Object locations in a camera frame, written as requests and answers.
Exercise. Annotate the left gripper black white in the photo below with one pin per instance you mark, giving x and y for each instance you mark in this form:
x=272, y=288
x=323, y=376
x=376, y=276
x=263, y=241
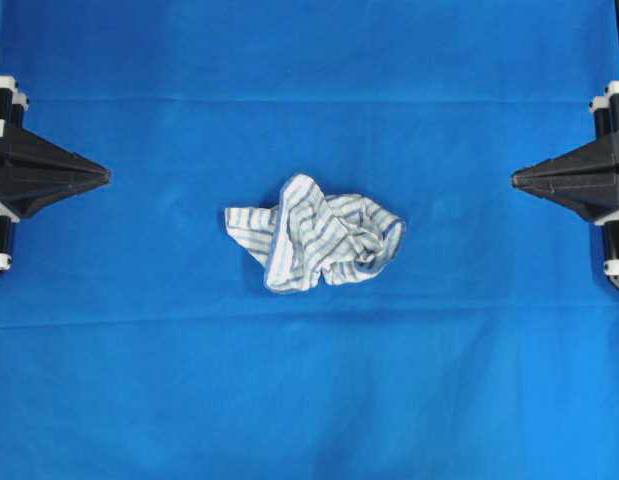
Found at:
x=24, y=194

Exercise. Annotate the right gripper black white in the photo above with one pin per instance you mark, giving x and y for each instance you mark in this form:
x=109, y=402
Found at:
x=594, y=204

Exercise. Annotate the blue striped white towel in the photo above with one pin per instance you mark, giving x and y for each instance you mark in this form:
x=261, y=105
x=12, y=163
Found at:
x=311, y=237

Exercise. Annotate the blue table cloth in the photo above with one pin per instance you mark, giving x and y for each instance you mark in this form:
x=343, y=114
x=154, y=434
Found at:
x=138, y=340

